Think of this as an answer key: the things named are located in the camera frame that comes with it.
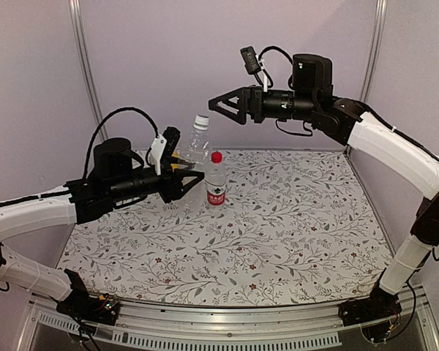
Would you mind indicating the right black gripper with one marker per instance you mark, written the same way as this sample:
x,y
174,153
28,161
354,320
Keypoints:
x,y
249,101

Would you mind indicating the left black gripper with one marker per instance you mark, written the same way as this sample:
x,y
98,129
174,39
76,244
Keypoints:
x,y
172,187

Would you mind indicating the clear plastic bottle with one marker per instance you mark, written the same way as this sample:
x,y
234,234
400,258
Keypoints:
x,y
196,148

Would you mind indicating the white blue bottle cap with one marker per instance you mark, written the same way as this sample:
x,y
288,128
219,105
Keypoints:
x,y
201,122

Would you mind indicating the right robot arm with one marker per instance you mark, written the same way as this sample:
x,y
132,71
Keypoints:
x,y
350,123

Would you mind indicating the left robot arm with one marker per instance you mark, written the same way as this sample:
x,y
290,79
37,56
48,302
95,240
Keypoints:
x,y
119,177

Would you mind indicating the yellow juice bottle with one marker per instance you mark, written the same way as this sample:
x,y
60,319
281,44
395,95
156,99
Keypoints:
x,y
177,165

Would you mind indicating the red cap water bottle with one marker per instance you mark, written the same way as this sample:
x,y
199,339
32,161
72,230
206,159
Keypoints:
x,y
216,181

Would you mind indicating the floral table mat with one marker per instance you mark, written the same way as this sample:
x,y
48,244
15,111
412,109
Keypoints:
x,y
296,227

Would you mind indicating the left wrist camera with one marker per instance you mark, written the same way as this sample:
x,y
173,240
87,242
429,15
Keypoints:
x,y
160,155

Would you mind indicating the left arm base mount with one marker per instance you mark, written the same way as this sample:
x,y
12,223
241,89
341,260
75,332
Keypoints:
x,y
103,309

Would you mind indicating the aluminium front rail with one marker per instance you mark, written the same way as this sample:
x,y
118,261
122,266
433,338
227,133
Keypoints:
x,y
160,326

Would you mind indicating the right metal frame post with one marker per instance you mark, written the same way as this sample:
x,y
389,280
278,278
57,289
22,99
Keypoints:
x,y
374,48

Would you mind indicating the metal frame post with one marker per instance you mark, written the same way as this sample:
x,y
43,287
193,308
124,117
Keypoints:
x,y
83,56
374,48

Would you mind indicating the left metal frame post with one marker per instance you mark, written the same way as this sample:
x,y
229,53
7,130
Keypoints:
x,y
83,56

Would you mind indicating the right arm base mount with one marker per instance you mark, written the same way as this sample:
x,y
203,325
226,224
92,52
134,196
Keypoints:
x,y
378,305

